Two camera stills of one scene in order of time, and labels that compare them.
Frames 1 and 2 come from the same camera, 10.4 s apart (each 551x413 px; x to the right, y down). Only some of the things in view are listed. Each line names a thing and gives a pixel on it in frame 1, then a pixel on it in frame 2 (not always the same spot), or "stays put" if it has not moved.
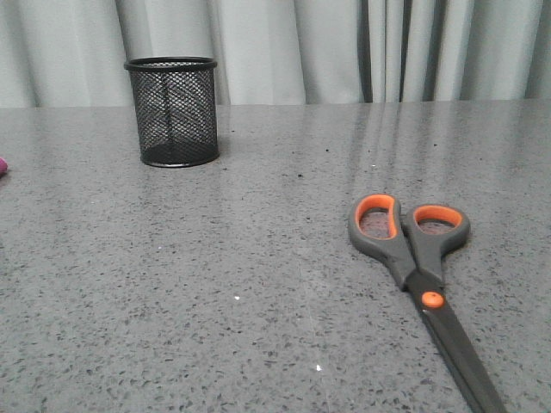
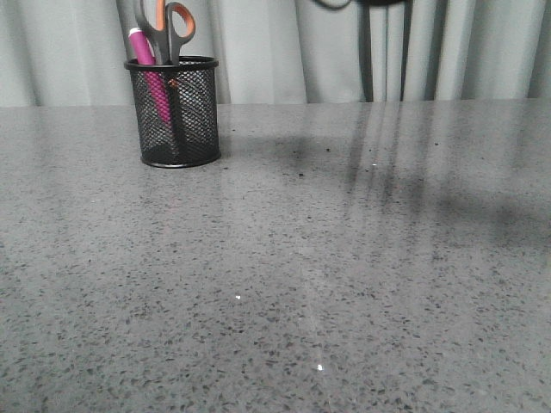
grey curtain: [72, 53] stays put
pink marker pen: [3, 167] → [144, 53]
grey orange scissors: [415, 244] → [155, 17]
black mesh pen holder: [175, 98] stays put
